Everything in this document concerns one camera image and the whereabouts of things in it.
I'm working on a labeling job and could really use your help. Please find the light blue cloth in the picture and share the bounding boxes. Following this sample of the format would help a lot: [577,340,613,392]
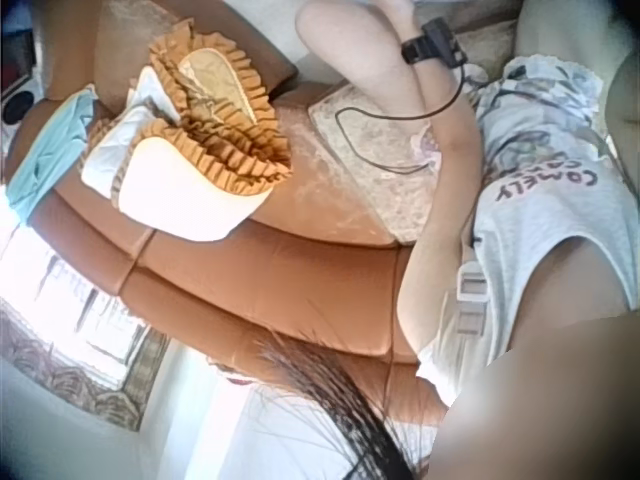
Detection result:
[6,83,99,217]

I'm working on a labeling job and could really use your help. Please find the white quilted cushion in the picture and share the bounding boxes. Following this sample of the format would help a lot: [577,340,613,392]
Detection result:
[79,64,182,197]

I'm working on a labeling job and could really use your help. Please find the brown leather sofa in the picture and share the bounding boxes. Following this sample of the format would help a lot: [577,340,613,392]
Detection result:
[0,0,451,419]

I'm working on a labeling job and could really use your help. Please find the black wrist band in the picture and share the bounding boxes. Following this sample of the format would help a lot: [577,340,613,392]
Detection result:
[401,16,469,69]

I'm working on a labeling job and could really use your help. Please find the white speaker with black cone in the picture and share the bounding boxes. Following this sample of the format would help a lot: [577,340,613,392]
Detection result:
[0,74,42,127]

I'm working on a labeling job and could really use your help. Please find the person's left hand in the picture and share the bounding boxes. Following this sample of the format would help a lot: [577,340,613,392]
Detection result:
[375,0,426,32]

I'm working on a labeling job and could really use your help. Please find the patterned floor rug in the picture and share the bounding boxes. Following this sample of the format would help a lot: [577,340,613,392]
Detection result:
[0,297,172,433]

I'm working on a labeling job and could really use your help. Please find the white cushion with orange frill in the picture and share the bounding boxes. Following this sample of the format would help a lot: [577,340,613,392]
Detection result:
[115,119,274,242]

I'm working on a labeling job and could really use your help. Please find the gold cushion with orange frill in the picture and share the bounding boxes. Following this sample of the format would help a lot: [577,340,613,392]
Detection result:
[147,18,294,195]

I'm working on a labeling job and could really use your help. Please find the beige patterned seat pad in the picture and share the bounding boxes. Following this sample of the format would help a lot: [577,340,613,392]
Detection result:
[306,82,454,247]

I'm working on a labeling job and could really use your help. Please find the thin black cable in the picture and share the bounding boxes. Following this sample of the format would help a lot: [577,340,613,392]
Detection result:
[333,62,469,176]

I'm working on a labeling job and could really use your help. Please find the person's legs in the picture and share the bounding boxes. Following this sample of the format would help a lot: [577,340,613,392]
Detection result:
[294,0,426,117]

